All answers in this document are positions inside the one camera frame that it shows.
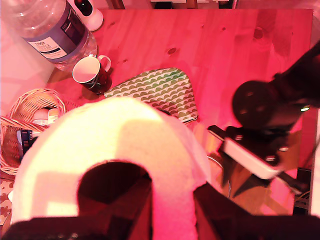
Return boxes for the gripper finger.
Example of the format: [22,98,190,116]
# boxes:
[217,149,238,188]
[193,181,263,240]
[234,166,271,198]
[94,178,153,240]

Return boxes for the white paper towel roll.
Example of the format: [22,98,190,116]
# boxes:
[11,96,212,240]

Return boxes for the white side unit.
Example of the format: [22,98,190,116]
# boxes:
[308,117,320,217]

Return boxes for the green patterned fabric pouch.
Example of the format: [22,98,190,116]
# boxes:
[103,66,200,123]

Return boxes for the blue packet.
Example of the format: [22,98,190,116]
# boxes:
[16,129,38,157]

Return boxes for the gingerbread print tissue box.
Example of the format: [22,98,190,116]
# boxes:
[0,178,16,226]

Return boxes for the dark patterned mug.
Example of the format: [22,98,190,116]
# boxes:
[71,54,113,95]

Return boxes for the large clear water bottle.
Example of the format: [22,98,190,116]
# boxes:
[2,0,98,72]

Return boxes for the arm's camera box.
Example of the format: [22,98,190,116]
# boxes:
[221,138,285,180]

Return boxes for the wicker basket with handle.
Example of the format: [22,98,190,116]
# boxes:
[0,87,67,175]

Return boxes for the small white round camera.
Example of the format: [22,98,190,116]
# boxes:
[67,0,104,32]

